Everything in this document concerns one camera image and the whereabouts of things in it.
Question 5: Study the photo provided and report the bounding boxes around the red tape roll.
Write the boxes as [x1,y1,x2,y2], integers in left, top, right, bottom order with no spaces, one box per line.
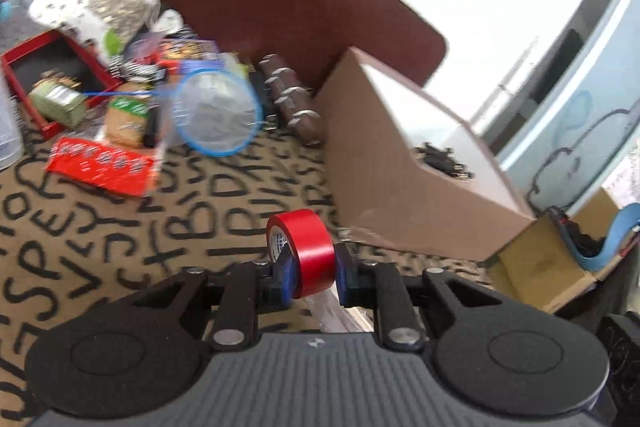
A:
[266,209,336,300]

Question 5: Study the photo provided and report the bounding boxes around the red snack packet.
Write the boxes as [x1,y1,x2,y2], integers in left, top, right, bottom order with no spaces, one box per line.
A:
[46,136,157,197]

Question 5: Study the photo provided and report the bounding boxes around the brown biscuit packet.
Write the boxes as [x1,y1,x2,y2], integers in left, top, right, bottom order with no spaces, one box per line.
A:
[104,82,151,150]

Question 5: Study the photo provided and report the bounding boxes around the brown cardboard box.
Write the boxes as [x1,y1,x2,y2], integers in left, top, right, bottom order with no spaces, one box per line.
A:
[316,48,535,261]

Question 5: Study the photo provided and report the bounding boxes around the black clips in box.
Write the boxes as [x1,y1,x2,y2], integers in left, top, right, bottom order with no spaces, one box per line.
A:
[412,142,475,181]

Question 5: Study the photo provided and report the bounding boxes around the blue chair with carton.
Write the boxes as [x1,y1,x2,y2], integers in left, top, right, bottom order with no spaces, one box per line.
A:
[487,188,639,313]

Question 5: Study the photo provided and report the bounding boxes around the blue rimmed round net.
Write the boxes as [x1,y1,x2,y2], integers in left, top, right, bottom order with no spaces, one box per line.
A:
[74,69,262,159]

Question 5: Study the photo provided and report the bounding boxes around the brown striped pencil case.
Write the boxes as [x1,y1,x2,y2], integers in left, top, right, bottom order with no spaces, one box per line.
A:
[258,54,326,146]

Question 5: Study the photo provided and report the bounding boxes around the glass door with cartoon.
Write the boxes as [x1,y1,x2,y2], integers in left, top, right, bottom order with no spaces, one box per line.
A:
[482,0,639,213]

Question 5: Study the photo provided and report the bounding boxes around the colourful card box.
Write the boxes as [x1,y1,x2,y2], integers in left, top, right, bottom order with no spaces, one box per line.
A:
[156,39,224,75]

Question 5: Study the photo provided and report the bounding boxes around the small green box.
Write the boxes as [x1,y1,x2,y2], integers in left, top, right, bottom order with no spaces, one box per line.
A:
[28,79,87,129]

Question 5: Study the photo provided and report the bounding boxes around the red tray box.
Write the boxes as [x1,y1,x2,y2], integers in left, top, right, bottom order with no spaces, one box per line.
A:
[1,30,122,140]

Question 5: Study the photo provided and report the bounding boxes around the white spotted pouch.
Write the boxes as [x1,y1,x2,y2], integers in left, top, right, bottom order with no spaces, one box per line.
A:
[28,0,160,65]

